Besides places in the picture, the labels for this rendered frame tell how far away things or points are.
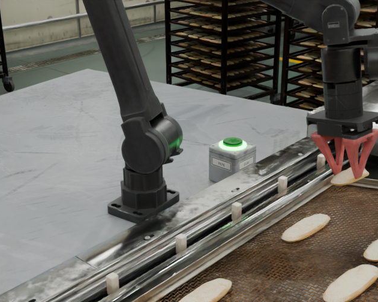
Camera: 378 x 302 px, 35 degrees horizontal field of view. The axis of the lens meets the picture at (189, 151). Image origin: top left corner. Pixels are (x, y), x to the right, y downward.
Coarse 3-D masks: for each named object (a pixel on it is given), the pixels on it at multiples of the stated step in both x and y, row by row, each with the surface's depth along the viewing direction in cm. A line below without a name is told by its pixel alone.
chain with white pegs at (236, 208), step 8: (344, 152) 129; (320, 160) 120; (304, 176) 118; (280, 184) 111; (264, 200) 108; (232, 208) 101; (240, 208) 101; (232, 216) 102; (224, 224) 101; (208, 232) 98; (176, 240) 91; (184, 240) 91; (176, 248) 92; (184, 248) 92; (144, 272) 88; (112, 280) 81; (128, 280) 86; (112, 288) 82; (104, 296) 82
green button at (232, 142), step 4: (224, 140) 118; (228, 140) 118; (232, 140) 118; (236, 140) 118; (240, 140) 118; (224, 144) 117; (228, 144) 117; (232, 144) 116; (236, 144) 117; (240, 144) 117
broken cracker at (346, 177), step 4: (348, 168) 96; (364, 168) 94; (340, 172) 95; (344, 172) 94; (348, 172) 94; (352, 172) 94; (364, 172) 94; (336, 176) 93; (340, 176) 93; (344, 176) 92; (348, 176) 92; (352, 176) 92; (364, 176) 93; (332, 180) 92; (336, 180) 92; (340, 180) 92; (344, 180) 92; (348, 180) 92; (352, 180) 92; (356, 180) 92; (332, 184) 92; (336, 184) 92; (340, 184) 91; (344, 184) 91
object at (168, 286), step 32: (320, 192) 100; (352, 192) 99; (256, 224) 89; (352, 224) 87; (224, 256) 82; (320, 256) 79; (352, 256) 77; (160, 288) 75; (256, 288) 73; (288, 288) 72; (320, 288) 71
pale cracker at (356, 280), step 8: (352, 272) 71; (360, 272) 71; (368, 272) 71; (376, 272) 72; (336, 280) 71; (344, 280) 70; (352, 280) 70; (360, 280) 69; (368, 280) 70; (328, 288) 69; (336, 288) 69; (344, 288) 68; (352, 288) 68; (360, 288) 68; (328, 296) 68; (336, 296) 68; (344, 296) 67; (352, 296) 68
